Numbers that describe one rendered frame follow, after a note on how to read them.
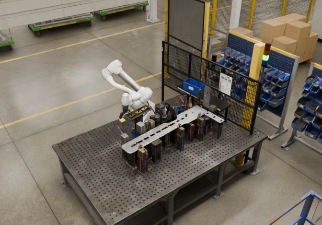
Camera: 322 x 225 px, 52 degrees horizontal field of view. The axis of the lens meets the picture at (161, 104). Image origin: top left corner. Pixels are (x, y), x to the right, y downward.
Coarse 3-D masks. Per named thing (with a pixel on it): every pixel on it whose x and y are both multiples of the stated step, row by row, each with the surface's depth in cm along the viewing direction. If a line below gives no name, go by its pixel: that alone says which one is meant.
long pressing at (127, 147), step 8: (184, 112) 463; (200, 112) 463; (176, 120) 447; (184, 120) 447; (192, 120) 448; (160, 128) 432; (168, 128) 432; (176, 128) 434; (144, 136) 418; (152, 136) 418; (160, 136) 418; (128, 144) 404; (144, 144) 404; (128, 152) 393
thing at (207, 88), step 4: (204, 88) 465; (208, 88) 458; (204, 92) 468; (208, 92) 461; (204, 96) 471; (208, 96) 464; (204, 100) 474; (208, 100) 467; (204, 104) 477; (208, 104) 470
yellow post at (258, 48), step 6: (258, 48) 411; (258, 54) 414; (252, 60) 424; (258, 60) 418; (252, 66) 428; (258, 66) 425; (252, 72) 431; (258, 72) 431; (258, 78) 438; (252, 84) 438; (252, 90) 442; (246, 96) 453; (252, 102) 455; (246, 108) 461; (246, 114) 465; (246, 126) 475; (240, 156) 506; (234, 162) 521; (240, 162) 512
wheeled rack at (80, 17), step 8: (72, 16) 1029; (80, 16) 1037; (88, 16) 1031; (32, 24) 972; (40, 24) 964; (48, 24) 974; (56, 24) 976; (64, 24) 989; (88, 24) 1048; (40, 32) 970
